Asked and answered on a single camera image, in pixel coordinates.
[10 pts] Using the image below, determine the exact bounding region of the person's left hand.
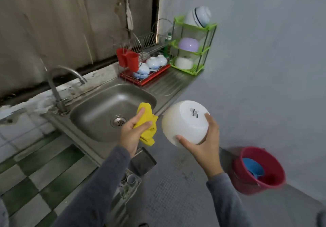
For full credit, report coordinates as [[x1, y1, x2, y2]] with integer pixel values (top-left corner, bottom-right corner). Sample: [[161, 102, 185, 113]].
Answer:
[[119, 107, 153, 157]]

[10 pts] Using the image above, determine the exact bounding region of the person's right hand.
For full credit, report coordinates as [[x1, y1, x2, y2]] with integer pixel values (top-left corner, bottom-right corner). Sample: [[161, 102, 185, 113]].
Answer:
[[176, 113, 225, 179]]

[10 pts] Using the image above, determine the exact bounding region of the cream plastic bowl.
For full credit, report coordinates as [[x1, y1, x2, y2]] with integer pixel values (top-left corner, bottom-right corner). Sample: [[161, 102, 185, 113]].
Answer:
[[175, 56, 195, 71]]

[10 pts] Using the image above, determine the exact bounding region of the purple plastic bowl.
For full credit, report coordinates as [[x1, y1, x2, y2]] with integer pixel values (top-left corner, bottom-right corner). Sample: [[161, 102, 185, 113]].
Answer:
[[178, 37, 200, 53]]

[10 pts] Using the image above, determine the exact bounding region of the white plastic bowl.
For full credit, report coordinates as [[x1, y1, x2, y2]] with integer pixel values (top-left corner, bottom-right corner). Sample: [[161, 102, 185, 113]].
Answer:
[[184, 9, 198, 27]]

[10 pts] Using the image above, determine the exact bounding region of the person's right forearm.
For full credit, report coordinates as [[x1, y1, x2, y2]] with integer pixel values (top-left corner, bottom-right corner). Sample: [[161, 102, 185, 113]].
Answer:
[[206, 172, 253, 227]]

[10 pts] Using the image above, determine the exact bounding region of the dark square container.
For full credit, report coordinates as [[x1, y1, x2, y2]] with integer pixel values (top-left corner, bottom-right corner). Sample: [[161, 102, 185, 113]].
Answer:
[[130, 148, 158, 178]]

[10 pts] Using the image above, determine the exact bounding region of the stainless steel sink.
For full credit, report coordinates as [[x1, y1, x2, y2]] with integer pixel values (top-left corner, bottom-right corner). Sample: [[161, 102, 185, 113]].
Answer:
[[41, 66, 204, 166]]

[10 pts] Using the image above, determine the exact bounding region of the red plastic bucket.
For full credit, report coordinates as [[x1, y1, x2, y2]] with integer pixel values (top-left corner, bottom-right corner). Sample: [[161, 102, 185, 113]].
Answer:
[[232, 146, 286, 195]]

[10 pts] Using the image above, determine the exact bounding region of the tray of small cups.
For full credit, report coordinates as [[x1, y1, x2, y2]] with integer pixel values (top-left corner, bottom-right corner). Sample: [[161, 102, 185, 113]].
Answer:
[[118, 171, 142, 205]]

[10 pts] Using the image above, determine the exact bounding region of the blue plastic scoop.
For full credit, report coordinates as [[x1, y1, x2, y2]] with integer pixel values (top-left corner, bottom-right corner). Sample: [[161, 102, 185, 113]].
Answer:
[[242, 157, 265, 179]]

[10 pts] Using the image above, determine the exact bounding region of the green plastic shelf rack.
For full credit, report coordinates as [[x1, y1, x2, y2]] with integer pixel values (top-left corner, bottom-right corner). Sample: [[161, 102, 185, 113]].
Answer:
[[168, 15, 218, 76]]

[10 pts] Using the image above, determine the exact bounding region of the metal faucet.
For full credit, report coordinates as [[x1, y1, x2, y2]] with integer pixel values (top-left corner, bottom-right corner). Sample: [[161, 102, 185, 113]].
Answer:
[[45, 65, 88, 115]]

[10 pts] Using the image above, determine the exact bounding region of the green dish soap bottle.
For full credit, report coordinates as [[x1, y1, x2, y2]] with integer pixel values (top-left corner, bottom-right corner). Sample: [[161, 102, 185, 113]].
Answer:
[[164, 30, 173, 58]]

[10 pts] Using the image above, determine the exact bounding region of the white hanging cloth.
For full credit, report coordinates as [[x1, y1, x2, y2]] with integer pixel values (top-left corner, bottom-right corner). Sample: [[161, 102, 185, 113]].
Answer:
[[122, 0, 134, 31]]

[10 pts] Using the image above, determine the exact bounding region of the metal wire dish rack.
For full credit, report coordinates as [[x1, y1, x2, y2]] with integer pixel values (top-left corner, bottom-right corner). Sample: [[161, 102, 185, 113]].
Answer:
[[114, 19, 174, 86]]

